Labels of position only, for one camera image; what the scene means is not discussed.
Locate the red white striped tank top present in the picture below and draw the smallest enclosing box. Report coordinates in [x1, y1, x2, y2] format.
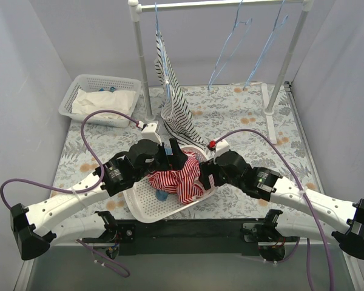
[148, 150, 204, 205]

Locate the blue garment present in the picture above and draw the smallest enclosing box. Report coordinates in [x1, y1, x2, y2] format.
[155, 190, 169, 202]

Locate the white oval perforated basket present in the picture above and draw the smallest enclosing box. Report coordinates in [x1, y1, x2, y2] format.
[123, 145, 217, 223]

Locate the blue wire hanger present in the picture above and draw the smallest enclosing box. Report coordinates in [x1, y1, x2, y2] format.
[243, 0, 288, 89]
[207, 1, 253, 90]

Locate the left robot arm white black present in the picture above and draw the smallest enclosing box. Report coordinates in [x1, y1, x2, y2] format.
[10, 138, 188, 261]

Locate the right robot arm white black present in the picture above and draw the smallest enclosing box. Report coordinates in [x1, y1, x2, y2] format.
[199, 150, 364, 260]

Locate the black white striped tank top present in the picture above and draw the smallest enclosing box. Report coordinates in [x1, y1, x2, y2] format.
[154, 34, 206, 149]

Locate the blue hanger with striped top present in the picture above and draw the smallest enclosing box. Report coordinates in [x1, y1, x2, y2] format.
[154, 3, 172, 102]

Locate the floral table mat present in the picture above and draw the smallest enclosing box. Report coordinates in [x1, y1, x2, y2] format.
[53, 85, 319, 219]

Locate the small blue item in basket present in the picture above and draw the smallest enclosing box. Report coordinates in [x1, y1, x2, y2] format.
[99, 87, 116, 92]

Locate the white folded cloth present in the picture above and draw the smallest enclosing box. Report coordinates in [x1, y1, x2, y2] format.
[72, 89, 136, 116]

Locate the white clothes rack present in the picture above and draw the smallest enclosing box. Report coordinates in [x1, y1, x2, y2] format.
[127, 1, 314, 144]

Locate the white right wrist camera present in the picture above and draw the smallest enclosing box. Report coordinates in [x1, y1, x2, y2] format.
[207, 139, 230, 159]

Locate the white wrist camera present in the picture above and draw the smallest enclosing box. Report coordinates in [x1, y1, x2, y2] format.
[207, 139, 230, 159]
[141, 121, 162, 145]

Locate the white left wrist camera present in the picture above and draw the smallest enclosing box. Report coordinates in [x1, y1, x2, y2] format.
[141, 121, 162, 145]

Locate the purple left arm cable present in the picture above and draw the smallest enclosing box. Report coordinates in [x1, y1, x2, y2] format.
[0, 110, 143, 210]

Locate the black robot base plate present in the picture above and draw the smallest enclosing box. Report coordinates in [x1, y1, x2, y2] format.
[93, 216, 292, 257]

